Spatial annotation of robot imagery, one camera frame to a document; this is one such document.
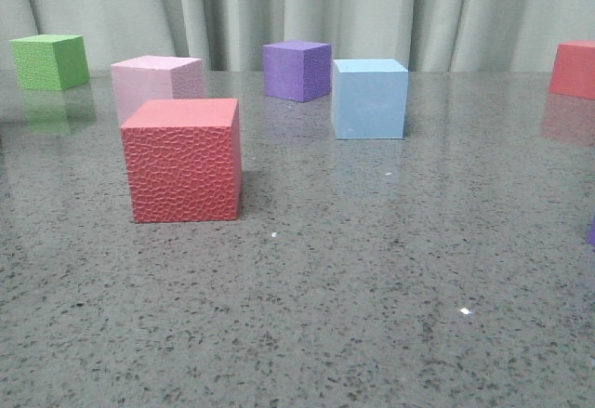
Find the light blue foam cube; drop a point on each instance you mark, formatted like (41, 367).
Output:
(369, 98)

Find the purple foam cube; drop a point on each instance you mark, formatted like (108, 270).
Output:
(297, 70)

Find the large red textured cube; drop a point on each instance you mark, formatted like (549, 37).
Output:
(183, 160)

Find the pink foam cube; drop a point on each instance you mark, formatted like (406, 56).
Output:
(134, 81)

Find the grey-green curtain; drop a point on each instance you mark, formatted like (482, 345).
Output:
(424, 35)

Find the green foam cube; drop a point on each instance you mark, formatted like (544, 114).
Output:
(51, 62)

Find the purple cube at edge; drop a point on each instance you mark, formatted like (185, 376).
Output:
(591, 234)

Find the red cube at right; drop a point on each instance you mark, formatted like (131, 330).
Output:
(573, 70)

